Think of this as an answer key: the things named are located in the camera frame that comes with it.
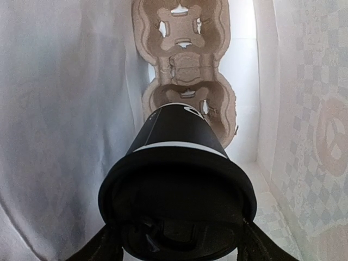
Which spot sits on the brown cardboard cup carrier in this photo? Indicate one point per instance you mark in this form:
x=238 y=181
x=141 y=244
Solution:
x=184 y=41

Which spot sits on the blue checkered paper bag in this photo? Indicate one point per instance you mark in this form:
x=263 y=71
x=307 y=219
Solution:
x=71 y=88

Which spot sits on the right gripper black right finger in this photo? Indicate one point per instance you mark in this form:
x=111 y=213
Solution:
x=257 y=246

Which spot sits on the black and white paper cup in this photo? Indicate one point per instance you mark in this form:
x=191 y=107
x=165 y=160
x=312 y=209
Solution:
x=177 y=125

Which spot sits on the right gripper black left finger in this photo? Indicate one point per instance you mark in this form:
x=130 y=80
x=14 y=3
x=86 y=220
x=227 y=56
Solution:
x=104 y=246

